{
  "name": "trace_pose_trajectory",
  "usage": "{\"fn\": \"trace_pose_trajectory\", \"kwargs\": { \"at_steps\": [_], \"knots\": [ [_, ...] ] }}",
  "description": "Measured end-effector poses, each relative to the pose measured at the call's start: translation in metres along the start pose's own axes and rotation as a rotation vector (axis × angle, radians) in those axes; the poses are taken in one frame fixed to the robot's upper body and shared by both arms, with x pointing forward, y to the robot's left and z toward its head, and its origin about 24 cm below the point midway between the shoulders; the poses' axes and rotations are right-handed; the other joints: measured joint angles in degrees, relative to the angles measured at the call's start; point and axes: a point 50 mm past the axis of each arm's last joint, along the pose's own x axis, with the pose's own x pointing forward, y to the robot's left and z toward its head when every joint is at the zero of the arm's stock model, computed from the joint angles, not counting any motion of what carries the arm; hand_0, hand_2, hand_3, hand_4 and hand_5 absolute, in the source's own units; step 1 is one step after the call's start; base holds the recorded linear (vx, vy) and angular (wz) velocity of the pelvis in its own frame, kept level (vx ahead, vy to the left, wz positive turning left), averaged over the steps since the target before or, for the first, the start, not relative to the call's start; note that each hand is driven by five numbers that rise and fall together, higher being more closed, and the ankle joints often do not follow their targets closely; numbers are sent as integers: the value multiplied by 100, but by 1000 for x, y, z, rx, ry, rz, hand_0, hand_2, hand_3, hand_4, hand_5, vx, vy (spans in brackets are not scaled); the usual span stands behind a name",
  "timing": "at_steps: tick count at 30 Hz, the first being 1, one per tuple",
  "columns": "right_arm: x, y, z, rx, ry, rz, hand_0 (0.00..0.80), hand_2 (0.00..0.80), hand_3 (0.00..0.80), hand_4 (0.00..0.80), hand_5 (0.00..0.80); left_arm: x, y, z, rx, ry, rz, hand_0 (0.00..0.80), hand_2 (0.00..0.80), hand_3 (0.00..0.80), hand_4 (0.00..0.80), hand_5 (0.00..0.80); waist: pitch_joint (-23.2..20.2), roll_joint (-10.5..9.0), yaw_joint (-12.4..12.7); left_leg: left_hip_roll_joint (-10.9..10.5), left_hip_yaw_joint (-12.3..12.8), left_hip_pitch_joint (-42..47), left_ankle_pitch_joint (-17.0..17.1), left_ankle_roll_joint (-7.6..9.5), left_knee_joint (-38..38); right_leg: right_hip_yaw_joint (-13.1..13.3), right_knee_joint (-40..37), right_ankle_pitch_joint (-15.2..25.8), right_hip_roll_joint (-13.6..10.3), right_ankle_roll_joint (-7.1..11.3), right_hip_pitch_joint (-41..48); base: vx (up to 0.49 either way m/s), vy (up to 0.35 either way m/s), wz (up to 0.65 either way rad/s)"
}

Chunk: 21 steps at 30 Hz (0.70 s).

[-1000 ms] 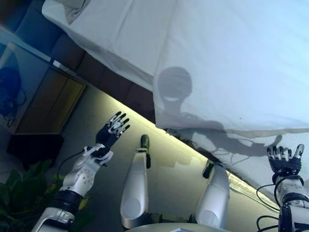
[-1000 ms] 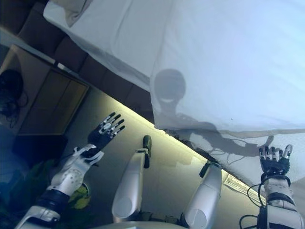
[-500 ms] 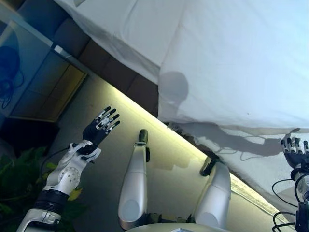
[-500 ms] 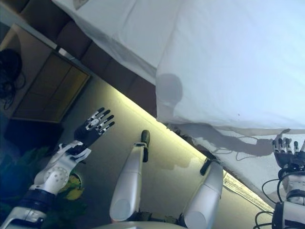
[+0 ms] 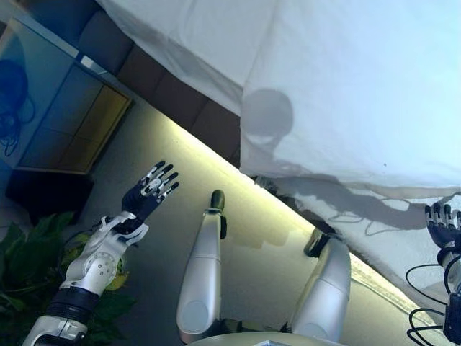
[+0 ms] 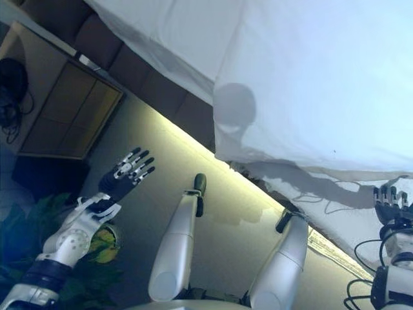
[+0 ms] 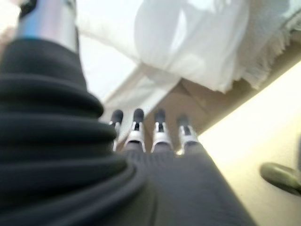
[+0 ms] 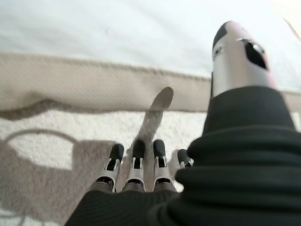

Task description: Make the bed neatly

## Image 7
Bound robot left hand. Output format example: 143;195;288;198
0;0;257;226

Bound white duvet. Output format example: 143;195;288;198
76;0;251;94

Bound white bed sheet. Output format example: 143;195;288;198
79;32;182;144

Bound white textured fringed throw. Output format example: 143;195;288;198
221;0;301;92

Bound brown upholstered bed frame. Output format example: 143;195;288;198
141;57;301;153

